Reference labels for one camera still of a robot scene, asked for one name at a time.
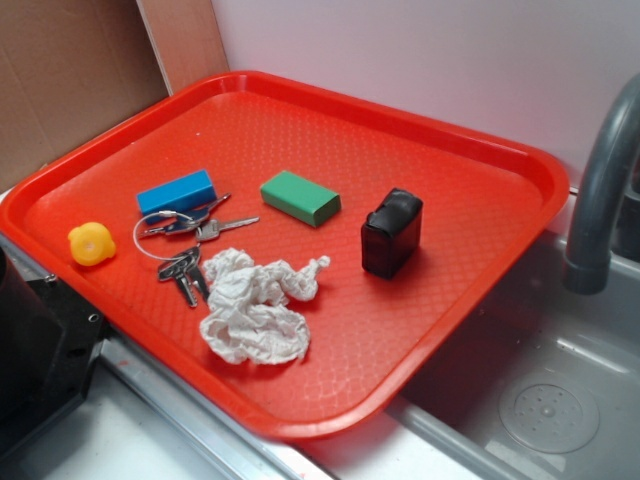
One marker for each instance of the yellow plastic cap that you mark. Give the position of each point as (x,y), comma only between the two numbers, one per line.
(91,244)

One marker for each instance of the red plastic tray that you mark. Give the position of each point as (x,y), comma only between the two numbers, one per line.
(485,200)

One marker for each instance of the green rectangular block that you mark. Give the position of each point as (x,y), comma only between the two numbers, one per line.
(301,198)

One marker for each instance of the black wrapped box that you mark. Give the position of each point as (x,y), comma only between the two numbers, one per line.
(391,233)

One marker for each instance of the dark blue headed key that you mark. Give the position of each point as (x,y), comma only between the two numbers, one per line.
(184,222)

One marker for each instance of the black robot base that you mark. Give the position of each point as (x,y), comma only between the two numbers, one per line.
(49,339)

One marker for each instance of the grey faucet spout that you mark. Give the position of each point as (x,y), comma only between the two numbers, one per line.
(605,219)

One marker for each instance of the crumpled white paper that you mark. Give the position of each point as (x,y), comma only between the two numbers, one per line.
(249,317)

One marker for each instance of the long silver key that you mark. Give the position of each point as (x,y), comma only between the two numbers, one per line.
(212,229)

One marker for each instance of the grey plastic sink basin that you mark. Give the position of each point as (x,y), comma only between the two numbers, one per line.
(537,382)

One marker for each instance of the brown cardboard sheet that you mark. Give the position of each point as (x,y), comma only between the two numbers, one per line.
(70,70)

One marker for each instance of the wooden board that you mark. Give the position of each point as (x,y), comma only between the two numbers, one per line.
(186,40)

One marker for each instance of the blue rectangular block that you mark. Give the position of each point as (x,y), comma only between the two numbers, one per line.
(181,194)

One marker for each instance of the black headed key pair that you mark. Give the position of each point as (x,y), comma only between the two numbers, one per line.
(184,271)

